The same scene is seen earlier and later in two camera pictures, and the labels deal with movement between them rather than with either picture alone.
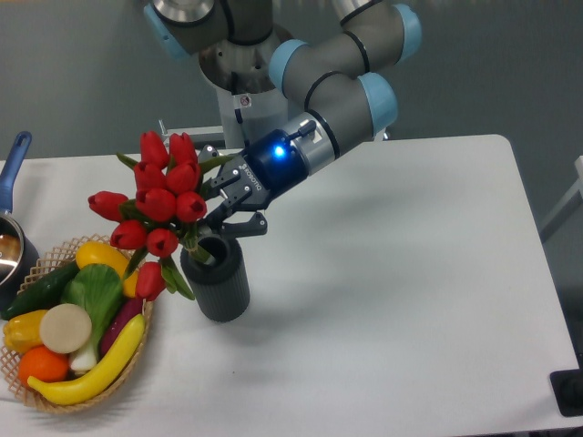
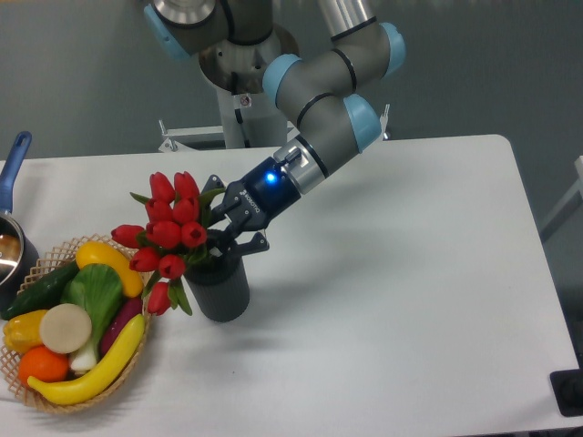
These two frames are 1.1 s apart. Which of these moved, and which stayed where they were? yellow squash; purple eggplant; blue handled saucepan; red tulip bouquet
Moved: red tulip bouquet
Stayed: purple eggplant; yellow squash; blue handled saucepan
